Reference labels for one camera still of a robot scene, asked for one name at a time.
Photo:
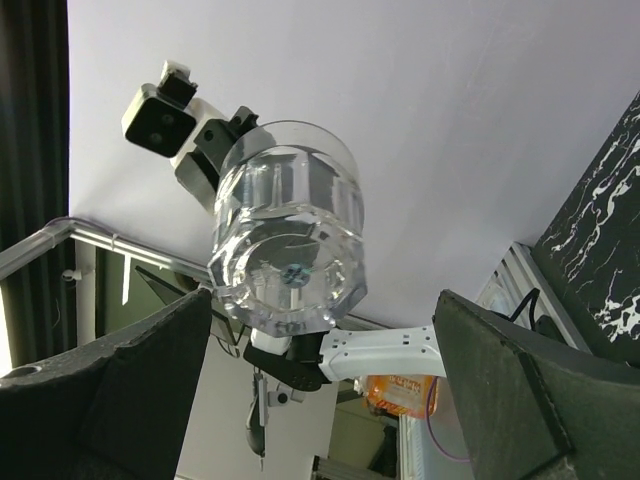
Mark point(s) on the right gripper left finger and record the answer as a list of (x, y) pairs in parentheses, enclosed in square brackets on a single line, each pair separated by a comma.
[(115, 408)]

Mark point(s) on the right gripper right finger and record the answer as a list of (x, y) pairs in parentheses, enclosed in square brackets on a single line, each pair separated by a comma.
[(531, 407)]

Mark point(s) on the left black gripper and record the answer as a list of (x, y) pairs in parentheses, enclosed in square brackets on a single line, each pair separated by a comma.
[(200, 160)]

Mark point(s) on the clear drinking glass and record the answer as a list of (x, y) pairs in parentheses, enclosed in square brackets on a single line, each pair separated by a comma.
[(288, 253)]

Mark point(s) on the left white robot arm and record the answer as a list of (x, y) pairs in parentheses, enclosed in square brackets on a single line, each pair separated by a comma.
[(306, 362)]

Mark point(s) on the orange snack packet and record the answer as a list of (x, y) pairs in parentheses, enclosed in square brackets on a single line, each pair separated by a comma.
[(411, 395)]

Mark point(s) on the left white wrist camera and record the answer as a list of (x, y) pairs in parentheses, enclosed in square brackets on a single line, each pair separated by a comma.
[(163, 116)]

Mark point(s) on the aluminium frame post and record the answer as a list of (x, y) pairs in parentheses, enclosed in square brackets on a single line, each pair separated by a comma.
[(61, 229)]

